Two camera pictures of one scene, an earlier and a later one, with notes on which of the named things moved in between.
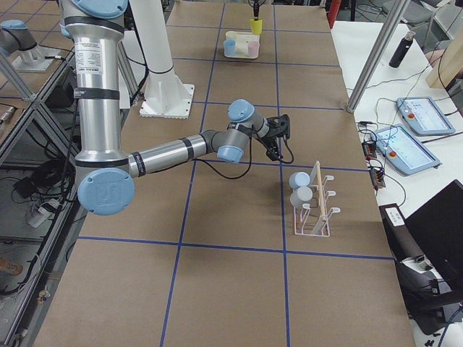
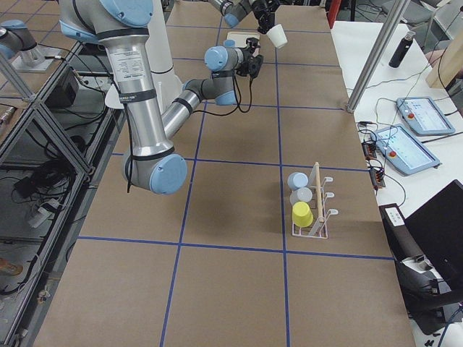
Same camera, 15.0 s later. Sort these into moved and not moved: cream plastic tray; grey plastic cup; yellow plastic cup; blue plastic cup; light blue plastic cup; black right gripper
Moved: black right gripper; yellow plastic cup
Not moved: grey plastic cup; light blue plastic cup; cream plastic tray; blue plastic cup
